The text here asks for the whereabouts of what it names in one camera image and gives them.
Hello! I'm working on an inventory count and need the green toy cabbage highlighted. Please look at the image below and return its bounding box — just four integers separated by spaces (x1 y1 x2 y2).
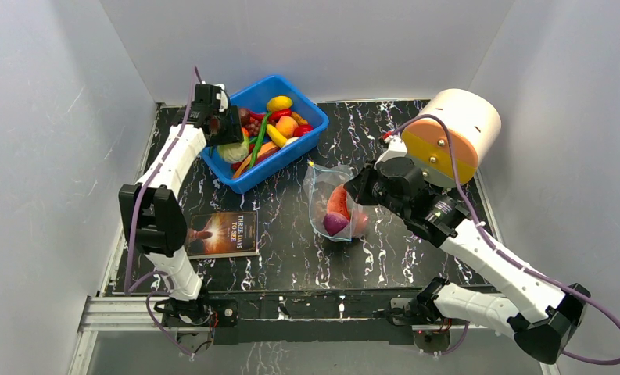
217 135 250 164

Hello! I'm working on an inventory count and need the green toy bean pod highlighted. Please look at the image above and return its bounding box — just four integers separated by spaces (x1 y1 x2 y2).
249 112 272 168

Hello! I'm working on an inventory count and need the toy watermelon slice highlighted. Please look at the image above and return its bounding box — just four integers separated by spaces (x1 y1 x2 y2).
326 184 351 220

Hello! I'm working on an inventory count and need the clear zip top bag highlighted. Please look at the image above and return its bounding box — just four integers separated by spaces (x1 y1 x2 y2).
303 161 368 242

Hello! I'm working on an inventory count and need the purple toy eggplant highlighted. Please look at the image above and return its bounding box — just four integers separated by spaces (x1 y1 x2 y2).
323 212 350 237

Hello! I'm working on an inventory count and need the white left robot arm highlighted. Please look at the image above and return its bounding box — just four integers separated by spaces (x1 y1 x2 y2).
118 81 244 325

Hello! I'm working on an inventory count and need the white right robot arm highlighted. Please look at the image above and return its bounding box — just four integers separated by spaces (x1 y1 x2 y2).
344 139 585 364

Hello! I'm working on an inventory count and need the purple toy grape bunch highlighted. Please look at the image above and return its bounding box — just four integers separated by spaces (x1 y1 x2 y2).
243 118 261 138

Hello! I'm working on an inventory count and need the red toy chili pepper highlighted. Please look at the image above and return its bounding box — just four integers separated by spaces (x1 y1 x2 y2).
249 109 292 123

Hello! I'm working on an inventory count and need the yellow toy banana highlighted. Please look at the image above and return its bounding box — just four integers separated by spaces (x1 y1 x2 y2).
267 124 288 148

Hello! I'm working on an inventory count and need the orange toy peach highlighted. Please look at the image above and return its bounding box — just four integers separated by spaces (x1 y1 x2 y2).
275 116 299 139

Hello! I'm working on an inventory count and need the yellow toy lemon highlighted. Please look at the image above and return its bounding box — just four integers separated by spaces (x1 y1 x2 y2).
266 95 293 113

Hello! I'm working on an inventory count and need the blue plastic bin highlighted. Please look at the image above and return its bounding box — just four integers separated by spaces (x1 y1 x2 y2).
201 75 329 193

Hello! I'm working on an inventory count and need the red toy tomato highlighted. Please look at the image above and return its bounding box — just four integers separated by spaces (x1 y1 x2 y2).
293 124 314 138

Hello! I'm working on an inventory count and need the cream cylinder with coloured face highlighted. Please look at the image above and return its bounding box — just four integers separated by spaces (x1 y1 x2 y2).
401 88 501 188

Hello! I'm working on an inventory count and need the three days to see book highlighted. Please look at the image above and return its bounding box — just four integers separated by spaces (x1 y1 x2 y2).
185 211 260 260

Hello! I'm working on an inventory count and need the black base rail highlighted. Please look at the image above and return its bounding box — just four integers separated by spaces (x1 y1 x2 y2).
153 287 455 350

